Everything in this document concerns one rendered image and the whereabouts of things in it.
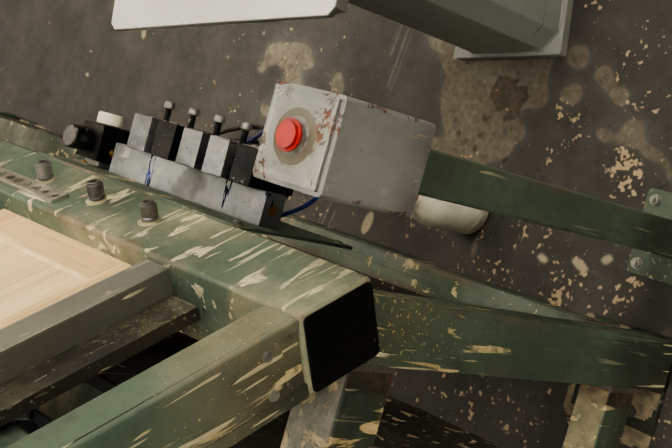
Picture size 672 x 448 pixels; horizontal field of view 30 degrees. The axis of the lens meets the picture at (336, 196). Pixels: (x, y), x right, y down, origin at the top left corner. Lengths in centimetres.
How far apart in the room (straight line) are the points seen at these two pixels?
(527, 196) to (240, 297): 46
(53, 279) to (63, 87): 184
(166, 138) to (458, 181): 48
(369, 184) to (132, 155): 61
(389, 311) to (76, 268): 44
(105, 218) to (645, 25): 105
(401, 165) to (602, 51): 91
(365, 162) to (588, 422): 75
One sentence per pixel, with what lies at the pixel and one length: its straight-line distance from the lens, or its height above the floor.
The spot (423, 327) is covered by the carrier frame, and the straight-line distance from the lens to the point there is 161.
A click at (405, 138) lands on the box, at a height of 81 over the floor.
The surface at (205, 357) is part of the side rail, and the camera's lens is 139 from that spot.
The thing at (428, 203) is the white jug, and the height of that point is 16.
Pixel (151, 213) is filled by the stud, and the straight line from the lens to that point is 173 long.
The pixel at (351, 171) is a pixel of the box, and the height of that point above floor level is 89.
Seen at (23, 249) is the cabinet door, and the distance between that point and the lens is 182.
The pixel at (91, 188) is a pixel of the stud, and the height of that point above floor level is 87.
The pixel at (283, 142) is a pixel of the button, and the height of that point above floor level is 94.
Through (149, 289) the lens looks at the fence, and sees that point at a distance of 161.
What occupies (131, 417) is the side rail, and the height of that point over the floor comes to 111.
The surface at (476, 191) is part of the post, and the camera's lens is 167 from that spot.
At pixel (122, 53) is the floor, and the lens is 333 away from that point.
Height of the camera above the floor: 193
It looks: 46 degrees down
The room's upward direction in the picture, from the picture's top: 77 degrees counter-clockwise
